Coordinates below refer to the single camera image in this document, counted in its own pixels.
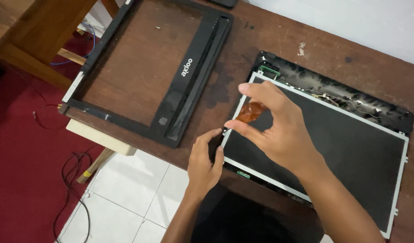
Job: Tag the straw broom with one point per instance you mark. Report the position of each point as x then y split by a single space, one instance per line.
92 167

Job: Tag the small black device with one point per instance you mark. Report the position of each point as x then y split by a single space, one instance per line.
224 2

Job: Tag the person's right hand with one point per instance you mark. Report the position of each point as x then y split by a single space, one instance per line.
288 135

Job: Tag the person's left hand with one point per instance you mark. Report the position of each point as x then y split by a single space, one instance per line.
202 168

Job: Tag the person's dark clothing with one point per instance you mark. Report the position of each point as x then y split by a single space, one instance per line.
247 222

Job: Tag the red carpet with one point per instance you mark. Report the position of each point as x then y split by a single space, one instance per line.
21 168

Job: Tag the brown wooden furniture frame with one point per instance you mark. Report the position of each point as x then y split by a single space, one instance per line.
41 27

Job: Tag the cream wooden block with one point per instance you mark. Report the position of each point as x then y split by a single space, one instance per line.
99 136

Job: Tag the small green inverter board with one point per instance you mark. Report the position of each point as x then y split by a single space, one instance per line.
243 174

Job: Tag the black laptop screen bezel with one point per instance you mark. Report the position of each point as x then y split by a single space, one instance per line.
190 84

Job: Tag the green circuit board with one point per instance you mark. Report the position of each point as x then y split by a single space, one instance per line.
269 71

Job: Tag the black laptop lid cover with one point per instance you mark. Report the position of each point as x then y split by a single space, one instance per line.
328 84

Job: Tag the laptop screen panel, silver frame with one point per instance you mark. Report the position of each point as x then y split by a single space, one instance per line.
345 145

